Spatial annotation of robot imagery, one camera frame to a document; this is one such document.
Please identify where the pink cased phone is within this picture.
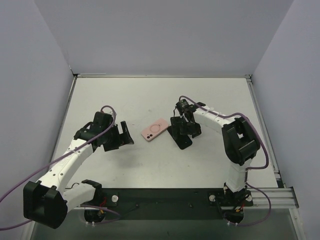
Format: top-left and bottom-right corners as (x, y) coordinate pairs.
(141, 118), (169, 142)

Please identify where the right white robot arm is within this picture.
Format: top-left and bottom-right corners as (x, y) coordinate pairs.
(167, 96), (261, 209)

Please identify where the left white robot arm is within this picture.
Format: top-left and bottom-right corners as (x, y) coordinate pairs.
(23, 111), (134, 229)

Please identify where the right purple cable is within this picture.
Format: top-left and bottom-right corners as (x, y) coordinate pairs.
(178, 95), (273, 227)

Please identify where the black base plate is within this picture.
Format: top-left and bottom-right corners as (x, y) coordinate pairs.
(85, 188), (253, 222)

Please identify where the aluminium front rail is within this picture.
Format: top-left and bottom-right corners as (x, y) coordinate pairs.
(249, 188), (299, 209)

